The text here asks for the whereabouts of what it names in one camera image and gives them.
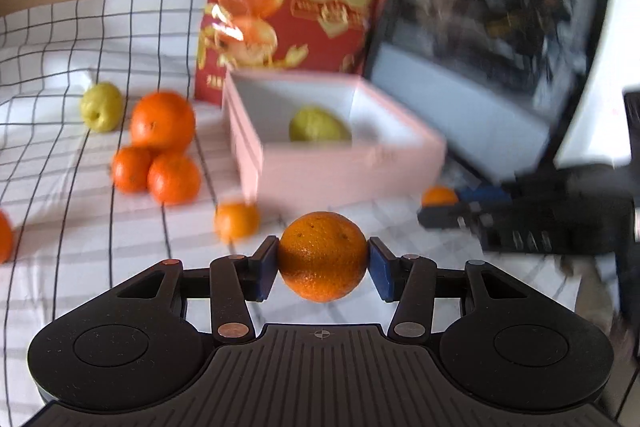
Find small mandarin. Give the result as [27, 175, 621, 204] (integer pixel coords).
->
[214, 202, 260, 244]
[111, 146, 153, 194]
[148, 153, 201, 206]

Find large orange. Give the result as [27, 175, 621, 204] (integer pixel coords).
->
[129, 91, 196, 153]

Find yellow-green apple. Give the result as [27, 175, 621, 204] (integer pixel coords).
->
[80, 82, 125, 133]

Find pink gift box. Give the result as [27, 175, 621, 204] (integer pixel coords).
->
[222, 69, 447, 215]

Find green pear in box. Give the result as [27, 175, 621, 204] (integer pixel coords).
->
[288, 105, 352, 142]

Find white black grid tablecloth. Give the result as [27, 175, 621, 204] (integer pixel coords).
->
[0, 0, 582, 427]

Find glass panel computer case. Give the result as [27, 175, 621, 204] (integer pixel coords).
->
[366, 0, 606, 181]

